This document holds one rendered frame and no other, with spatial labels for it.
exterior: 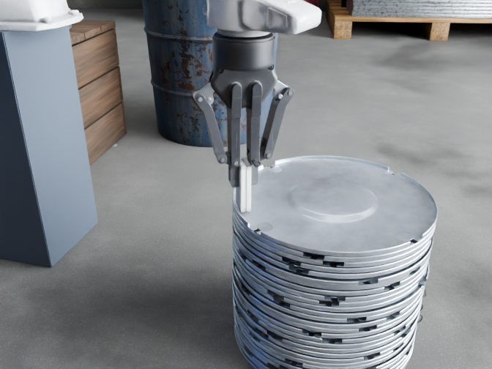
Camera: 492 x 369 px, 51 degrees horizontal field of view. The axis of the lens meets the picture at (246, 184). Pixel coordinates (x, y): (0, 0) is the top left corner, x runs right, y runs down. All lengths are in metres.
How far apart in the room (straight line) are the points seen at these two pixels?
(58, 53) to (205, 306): 0.53
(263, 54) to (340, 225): 0.25
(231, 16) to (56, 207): 0.60
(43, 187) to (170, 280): 0.29
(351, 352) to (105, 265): 0.54
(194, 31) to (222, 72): 0.83
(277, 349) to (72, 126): 0.60
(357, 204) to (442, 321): 0.31
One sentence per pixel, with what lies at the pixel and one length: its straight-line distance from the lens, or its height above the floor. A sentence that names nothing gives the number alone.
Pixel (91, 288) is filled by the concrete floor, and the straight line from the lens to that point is 1.01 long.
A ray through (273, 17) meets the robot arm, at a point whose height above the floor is 0.51.
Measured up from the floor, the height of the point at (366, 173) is 0.24.
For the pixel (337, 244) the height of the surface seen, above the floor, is 0.24.
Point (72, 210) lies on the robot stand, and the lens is 1.11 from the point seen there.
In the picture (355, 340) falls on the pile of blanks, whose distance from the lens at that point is 0.73.
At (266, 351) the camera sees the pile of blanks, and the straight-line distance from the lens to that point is 0.78.
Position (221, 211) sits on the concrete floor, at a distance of 1.21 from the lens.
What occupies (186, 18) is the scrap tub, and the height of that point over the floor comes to 0.37.
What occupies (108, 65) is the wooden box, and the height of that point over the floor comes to 0.24.
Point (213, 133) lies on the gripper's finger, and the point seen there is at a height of 0.37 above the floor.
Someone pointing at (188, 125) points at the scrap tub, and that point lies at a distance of 1.55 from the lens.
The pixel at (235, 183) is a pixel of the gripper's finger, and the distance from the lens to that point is 0.69.
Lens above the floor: 0.60
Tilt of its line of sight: 27 degrees down
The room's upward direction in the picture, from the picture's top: straight up
